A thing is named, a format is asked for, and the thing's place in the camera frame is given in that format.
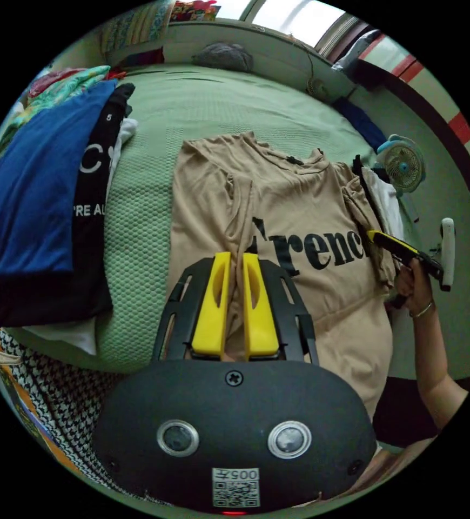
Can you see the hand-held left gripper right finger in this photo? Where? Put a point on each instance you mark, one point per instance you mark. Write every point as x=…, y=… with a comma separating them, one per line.
x=261, y=312

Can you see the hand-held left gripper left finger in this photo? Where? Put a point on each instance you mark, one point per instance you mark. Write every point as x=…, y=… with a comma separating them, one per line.
x=210, y=308

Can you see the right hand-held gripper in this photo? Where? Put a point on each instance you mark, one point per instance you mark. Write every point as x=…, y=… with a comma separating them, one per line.
x=428, y=264

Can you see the dark yellow t-shirt with print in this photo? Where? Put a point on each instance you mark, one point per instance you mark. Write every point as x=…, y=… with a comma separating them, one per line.
x=300, y=211

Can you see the person's right forearm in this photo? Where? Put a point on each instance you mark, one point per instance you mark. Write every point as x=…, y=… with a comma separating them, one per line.
x=433, y=357

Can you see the person's right hand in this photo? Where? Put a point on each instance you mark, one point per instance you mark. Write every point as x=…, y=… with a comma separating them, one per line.
x=413, y=284

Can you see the white and black clothes pile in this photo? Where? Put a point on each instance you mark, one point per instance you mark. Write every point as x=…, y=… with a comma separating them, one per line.
x=385, y=202

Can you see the small blue table fan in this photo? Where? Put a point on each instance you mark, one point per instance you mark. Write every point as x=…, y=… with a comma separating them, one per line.
x=403, y=164

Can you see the dark blue garment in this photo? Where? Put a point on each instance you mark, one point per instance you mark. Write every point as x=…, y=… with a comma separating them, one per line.
x=360, y=121

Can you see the person's body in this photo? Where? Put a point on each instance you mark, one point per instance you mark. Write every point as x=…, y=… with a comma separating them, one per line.
x=405, y=409

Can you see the houndstooth patterned cloth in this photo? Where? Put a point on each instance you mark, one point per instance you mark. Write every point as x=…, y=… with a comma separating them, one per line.
x=56, y=389

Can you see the bed with green mat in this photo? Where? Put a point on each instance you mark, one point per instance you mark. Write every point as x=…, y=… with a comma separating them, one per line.
x=219, y=105

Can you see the pile of clothes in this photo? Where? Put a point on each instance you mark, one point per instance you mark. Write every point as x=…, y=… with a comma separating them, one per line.
x=28, y=194

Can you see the window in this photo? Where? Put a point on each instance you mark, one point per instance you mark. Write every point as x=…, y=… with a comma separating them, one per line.
x=295, y=16

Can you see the grey cushion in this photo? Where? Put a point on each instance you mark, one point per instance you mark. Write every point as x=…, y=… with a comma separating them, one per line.
x=223, y=55

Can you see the floral quilt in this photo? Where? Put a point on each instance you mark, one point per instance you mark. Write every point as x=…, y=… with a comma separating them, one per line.
x=65, y=87

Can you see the patterned pillow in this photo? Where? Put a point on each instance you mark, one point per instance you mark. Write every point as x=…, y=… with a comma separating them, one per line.
x=137, y=24

